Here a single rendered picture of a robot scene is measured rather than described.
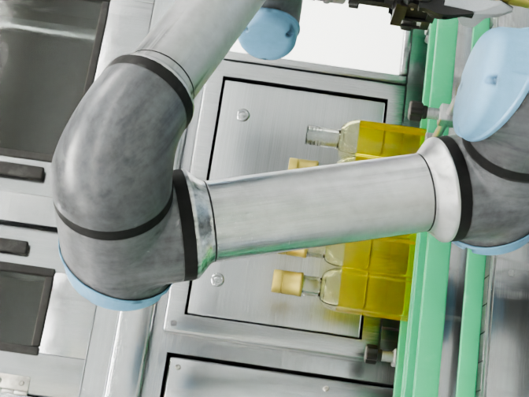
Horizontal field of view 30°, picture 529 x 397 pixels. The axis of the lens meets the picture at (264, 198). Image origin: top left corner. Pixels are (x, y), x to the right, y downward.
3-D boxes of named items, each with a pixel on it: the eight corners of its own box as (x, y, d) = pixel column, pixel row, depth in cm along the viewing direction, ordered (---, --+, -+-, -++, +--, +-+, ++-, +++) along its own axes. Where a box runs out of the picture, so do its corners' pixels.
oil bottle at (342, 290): (460, 292, 147) (319, 272, 148) (469, 285, 142) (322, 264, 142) (457, 329, 146) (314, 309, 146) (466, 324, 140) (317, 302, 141)
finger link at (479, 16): (503, 24, 133) (438, 5, 134) (516, 3, 128) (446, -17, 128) (498, 44, 132) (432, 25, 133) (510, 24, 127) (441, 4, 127)
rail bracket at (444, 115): (480, 139, 147) (397, 128, 147) (511, 96, 131) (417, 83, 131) (479, 158, 146) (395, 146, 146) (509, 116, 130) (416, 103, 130)
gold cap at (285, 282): (302, 285, 142) (272, 281, 142) (299, 302, 144) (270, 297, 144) (305, 267, 144) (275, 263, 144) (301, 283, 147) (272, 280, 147)
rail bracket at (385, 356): (447, 357, 153) (361, 345, 153) (456, 351, 146) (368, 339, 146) (445, 383, 152) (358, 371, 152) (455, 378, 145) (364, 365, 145)
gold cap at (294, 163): (317, 165, 151) (289, 161, 151) (319, 157, 148) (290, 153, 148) (314, 187, 150) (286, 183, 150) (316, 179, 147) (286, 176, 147)
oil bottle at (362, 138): (473, 148, 154) (337, 128, 154) (482, 135, 148) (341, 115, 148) (471, 182, 152) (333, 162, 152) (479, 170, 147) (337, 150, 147)
